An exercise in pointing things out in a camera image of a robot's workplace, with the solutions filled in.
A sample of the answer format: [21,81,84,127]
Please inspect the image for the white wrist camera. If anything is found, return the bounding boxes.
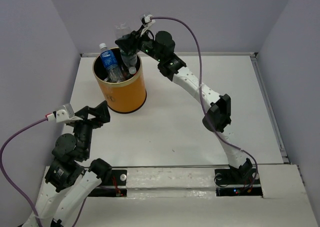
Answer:
[45,103,75,123]
[139,12,156,30]

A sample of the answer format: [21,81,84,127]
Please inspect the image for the blue label plastic bottle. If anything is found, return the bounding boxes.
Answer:
[99,43,119,72]

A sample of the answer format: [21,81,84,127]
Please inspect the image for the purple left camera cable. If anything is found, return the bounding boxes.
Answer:
[0,116,88,227]

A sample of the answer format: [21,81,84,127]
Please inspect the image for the green label plastic bottle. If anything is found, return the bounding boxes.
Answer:
[115,22,137,75]

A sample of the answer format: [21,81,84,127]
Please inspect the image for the clear jar with metal lid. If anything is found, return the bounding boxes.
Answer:
[104,65,134,83]

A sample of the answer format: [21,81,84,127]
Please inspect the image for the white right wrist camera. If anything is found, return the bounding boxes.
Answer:
[139,12,156,30]

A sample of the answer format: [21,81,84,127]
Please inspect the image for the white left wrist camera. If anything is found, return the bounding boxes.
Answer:
[45,103,75,123]

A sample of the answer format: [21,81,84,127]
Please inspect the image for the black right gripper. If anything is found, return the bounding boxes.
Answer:
[115,24,163,63]

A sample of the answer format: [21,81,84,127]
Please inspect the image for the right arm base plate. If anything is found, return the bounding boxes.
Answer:
[213,168,263,197]

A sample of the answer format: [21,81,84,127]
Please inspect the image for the orange bin with gold rim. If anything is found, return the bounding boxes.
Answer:
[92,47,147,114]

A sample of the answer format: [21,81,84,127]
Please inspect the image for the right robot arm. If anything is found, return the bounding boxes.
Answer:
[92,30,253,183]

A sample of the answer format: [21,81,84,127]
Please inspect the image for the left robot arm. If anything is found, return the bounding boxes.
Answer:
[23,101,112,227]

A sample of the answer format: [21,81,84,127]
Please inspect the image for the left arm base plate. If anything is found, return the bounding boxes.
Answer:
[88,168,128,198]

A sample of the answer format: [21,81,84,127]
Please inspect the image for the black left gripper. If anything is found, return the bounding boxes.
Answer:
[71,99,112,158]

